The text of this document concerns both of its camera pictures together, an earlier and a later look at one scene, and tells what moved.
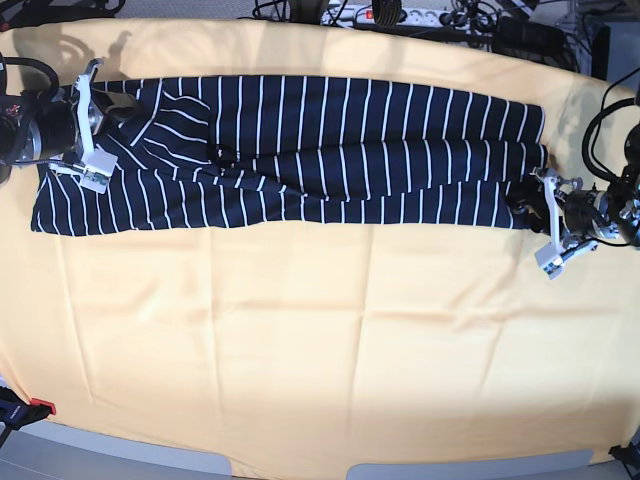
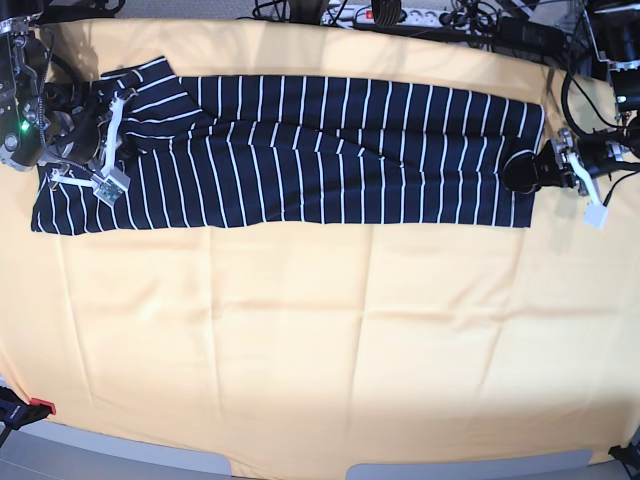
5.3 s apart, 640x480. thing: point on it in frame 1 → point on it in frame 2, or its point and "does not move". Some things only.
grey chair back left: (45, 450) does not move
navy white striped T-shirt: (302, 152) does not move
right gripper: (572, 214) → (576, 157)
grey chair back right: (458, 468) does not move
